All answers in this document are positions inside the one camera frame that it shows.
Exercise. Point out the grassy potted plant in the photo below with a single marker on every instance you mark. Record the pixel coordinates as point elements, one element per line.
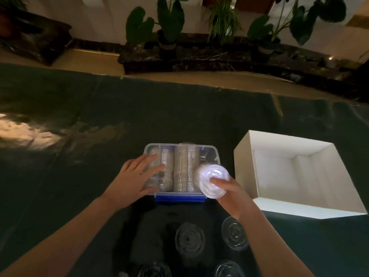
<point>222,20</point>

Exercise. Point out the person's left hand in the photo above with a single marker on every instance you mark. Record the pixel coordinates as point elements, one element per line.
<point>132,181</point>

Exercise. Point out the brown wooden door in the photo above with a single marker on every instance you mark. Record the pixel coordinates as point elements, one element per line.
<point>253,4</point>

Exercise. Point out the person's left forearm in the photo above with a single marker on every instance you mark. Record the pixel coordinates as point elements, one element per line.
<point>63,239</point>

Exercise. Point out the person's right hand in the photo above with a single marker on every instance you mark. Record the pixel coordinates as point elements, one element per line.
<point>237,201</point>

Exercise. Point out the clear plastic lid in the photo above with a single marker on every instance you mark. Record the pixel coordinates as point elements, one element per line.
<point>229,270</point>
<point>235,233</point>
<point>190,240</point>
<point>154,271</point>

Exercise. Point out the white cardboard box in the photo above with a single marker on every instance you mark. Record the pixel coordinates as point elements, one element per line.
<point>245,170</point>

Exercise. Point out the short dark marble ledge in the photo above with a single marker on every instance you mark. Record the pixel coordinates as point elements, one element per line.
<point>43,40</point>

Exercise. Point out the grassy plant terracotta pot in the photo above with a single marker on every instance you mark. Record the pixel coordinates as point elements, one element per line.
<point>8,2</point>

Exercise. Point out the clear bin with blue latches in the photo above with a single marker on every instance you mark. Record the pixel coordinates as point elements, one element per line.
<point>180,198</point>

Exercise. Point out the long dark marble planter ledge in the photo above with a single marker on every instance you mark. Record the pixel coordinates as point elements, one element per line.
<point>201,59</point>

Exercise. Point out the large-leaf potted plant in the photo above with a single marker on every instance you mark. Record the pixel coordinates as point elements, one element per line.
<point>170,23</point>
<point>302,25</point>

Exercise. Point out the person's right forearm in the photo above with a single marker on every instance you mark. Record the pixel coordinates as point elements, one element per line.
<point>271,248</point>

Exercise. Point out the dark green table cover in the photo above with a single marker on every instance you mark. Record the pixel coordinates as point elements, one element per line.
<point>72,170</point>

